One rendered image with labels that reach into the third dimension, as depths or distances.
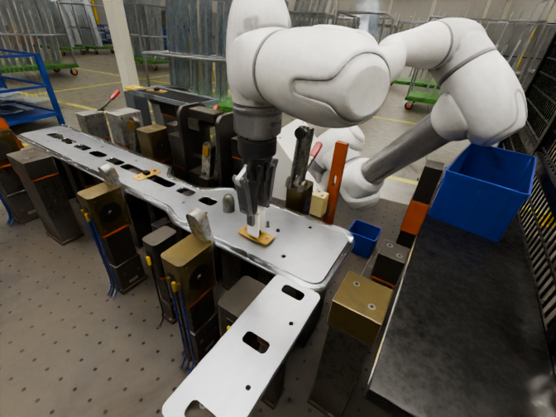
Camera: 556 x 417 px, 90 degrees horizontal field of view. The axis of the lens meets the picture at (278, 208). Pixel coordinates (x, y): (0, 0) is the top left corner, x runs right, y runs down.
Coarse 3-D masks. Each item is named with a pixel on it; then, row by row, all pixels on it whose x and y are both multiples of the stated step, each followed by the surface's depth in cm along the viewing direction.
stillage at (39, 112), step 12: (0, 48) 398; (36, 60) 374; (0, 72) 426; (0, 84) 432; (48, 84) 391; (0, 96) 365; (12, 96) 381; (24, 96) 411; (0, 108) 382; (12, 108) 386; (24, 108) 397; (36, 108) 424; (48, 108) 420; (12, 120) 367; (24, 120) 376; (60, 120) 417
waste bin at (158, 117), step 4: (172, 88) 352; (176, 88) 352; (180, 88) 352; (184, 88) 350; (188, 88) 345; (188, 92) 330; (152, 100) 320; (152, 104) 327; (156, 104) 323; (152, 108) 333; (156, 108) 326; (156, 112) 329; (160, 112) 327; (156, 116) 333; (160, 116) 330; (156, 120) 337; (160, 120) 333; (160, 124) 337
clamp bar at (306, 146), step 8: (296, 128) 68; (304, 128) 70; (312, 128) 69; (296, 136) 68; (304, 136) 68; (312, 136) 70; (296, 144) 72; (304, 144) 72; (296, 152) 72; (304, 152) 71; (296, 160) 74; (304, 160) 72; (296, 168) 75; (304, 168) 73; (304, 176) 75
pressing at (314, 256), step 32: (64, 128) 121; (64, 160) 96; (96, 160) 96; (128, 160) 98; (128, 192) 81; (160, 192) 81; (224, 192) 83; (224, 224) 69; (288, 224) 71; (320, 224) 72; (256, 256) 60; (288, 256) 61; (320, 256) 61; (320, 288) 54
